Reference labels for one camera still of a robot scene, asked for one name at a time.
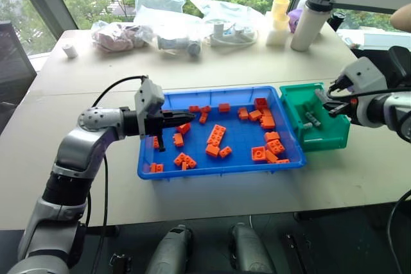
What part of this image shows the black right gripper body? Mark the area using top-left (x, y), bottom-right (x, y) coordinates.
top-left (338, 92), bottom-right (359, 118)

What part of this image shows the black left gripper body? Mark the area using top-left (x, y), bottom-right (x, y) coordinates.
top-left (144, 110), bottom-right (166, 136)

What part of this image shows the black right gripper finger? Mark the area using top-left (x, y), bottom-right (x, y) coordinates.
top-left (322, 101), bottom-right (350, 117)
top-left (326, 76), bottom-right (346, 98)

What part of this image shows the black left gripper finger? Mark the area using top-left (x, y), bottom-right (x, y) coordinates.
top-left (162, 110), bottom-right (196, 126)
top-left (155, 126), bottom-right (167, 153)

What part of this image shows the green plastic bin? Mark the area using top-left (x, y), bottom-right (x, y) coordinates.
top-left (279, 81), bottom-right (351, 153)

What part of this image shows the blue plastic bin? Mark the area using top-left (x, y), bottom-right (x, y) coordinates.
top-left (137, 85), bottom-right (307, 181)

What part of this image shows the black bulky object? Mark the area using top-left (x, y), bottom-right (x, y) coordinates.
top-left (384, 45), bottom-right (411, 90)

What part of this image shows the white tumbler with black lid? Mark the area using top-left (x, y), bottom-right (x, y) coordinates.
top-left (290, 0), bottom-right (336, 53)

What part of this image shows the small black object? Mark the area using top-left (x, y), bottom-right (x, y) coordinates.
top-left (327, 11), bottom-right (347, 31)

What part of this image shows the white foam block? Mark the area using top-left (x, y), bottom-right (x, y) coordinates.
top-left (265, 10), bottom-right (290, 47)

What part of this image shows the purple plastic object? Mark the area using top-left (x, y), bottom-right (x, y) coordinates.
top-left (286, 8), bottom-right (304, 35)

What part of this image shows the clear bag with white cylinder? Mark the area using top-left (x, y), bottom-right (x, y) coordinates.
top-left (133, 5), bottom-right (207, 59)

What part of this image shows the plastic bag with pink contents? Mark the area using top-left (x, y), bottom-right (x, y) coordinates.
top-left (91, 20), bottom-right (152, 53)

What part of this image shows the yellow plastic cylinder stack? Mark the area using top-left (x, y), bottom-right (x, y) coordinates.
top-left (270, 0), bottom-right (291, 30)

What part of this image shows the clear bag with power strip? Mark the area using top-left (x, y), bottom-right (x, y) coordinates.
top-left (191, 0), bottom-right (266, 48)

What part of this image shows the grey robot leg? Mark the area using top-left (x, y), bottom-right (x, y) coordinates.
top-left (144, 223), bottom-right (194, 274)
top-left (228, 222), bottom-right (277, 274)

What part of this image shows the small white roll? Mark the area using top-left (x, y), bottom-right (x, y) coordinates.
top-left (62, 43), bottom-right (79, 60)

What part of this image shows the dark office chair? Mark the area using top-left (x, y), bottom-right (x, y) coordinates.
top-left (0, 19), bottom-right (38, 135)

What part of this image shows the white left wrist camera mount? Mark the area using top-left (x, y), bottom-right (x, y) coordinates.
top-left (134, 78), bottom-right (166, 141)

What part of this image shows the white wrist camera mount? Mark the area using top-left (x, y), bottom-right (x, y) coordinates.
top-left (134, 78), bottom-right (166, 141)
top-left (335, 56), bottom-right (386, 96)

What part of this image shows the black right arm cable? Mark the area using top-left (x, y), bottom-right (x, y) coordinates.
top-left (326, 85), bottom-right (411, 274)

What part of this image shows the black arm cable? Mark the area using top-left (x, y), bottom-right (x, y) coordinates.
top-left (326, 85), bottom-right (411, 274)
top-left (83, 75), bottom-right (150, 274)

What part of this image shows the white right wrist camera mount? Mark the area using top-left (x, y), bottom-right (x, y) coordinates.
top-left (335, 56), bottom-right (386, 96)

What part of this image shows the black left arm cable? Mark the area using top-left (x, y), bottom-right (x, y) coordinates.
top-left (83, 75), bottom-right (150, 274)

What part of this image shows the black floor bracket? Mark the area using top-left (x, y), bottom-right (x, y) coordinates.
top-left (282, 232), bottom-right (313, 274)
top-left (109, 252), bottom-right (133, 274)

